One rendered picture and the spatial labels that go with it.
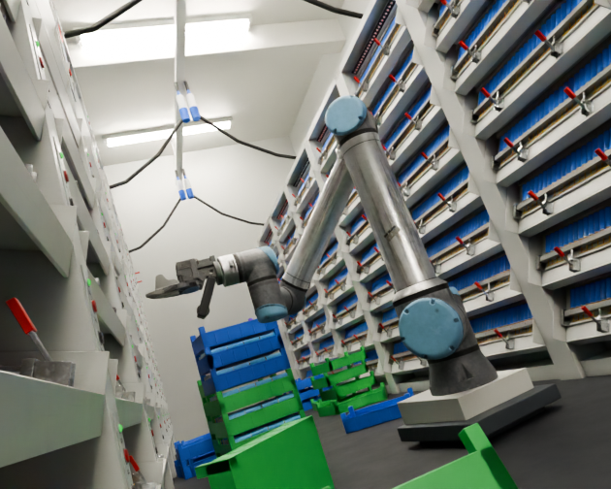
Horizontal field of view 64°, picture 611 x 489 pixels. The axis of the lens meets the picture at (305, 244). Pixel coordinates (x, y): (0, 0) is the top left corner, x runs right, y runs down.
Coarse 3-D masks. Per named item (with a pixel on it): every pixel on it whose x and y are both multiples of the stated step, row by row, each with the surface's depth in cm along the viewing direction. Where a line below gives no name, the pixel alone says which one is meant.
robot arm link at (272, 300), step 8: (256, 280) 140; (264, 280) 140; (272, 280) 141; (248, 288) 142; (256, 288) 140; (264, 288) 139; (272, 288) 140; (280, 288) 146; (256, 296) 140; (264, 296) 139; (272, 296) 139; (280, 296) 141; (288, 296) 146; (256, 304) 140; (264, 304) 138; (272, 304) 138; (280, 304) 140; (288, 304) 145; (256, 312) 140; (264, 312) 138; (272, 312) 138; (280, 312) 139; (264, 320) 140; (272, 320) 143
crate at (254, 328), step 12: (240, 324) 185; (252, 324) 187; (264, 324) 189; (276, 324) 190; (192, 336) 195; (204, 336) 178; (216, 336) 180; (228, 336) 182; (240, 336) 183; (252, 336) 190; (204, 348) 178
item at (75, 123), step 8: (32, 0) 93; (32, 8) 93; (32, 16) 93; (40, 16) 98; (40, 40) 99; (40, 48) 100; (48, 48) 105; (48, 56) 105; (48, 64) 106; (56, 64) 112; (48, 72) 107; (56, 72) 112; (56, 80) 112; (56, 88) 113; (64, 88) 119; (64, 96) 120; (64, 104) 120; (64, 112) 122; (72, 112) 128; (72, 120) 129; (80, 120) 141; (72, 128) 129; (80, 128) 140
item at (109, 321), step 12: (84, 240) 72; (84, 252) 71; (96, 288) 80; (96, 300) 81; (96, 312) 82; (108, 312) 95; (120, 312) 127; (108, 324) 95; (120, 324) 115; (120, 336) 116
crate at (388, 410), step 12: (408, 396) 197; (348, 408) 219; (372, 408) 218; (384, 408) 198; (396, 408) 197; (348, 420) 201; (360, 420) 200; (372, 420) 199; (384, 420) 198; (348, 432) 200
